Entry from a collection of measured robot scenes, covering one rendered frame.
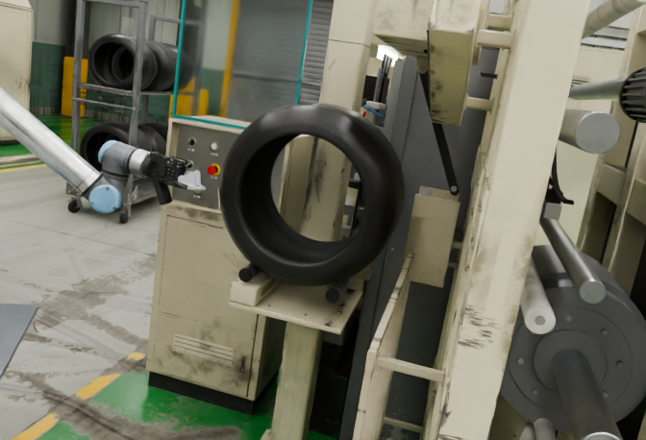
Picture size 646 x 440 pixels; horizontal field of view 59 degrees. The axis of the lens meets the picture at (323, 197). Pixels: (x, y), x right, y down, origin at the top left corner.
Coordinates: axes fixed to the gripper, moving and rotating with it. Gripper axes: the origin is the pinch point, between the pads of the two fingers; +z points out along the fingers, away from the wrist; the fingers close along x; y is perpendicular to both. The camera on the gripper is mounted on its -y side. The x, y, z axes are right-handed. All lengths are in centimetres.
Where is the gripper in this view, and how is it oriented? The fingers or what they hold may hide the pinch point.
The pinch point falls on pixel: (201, 189)
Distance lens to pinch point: 191.4
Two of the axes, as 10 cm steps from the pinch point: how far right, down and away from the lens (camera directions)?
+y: 2.6, -9.4, -2.3
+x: 2.5, -1.6, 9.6
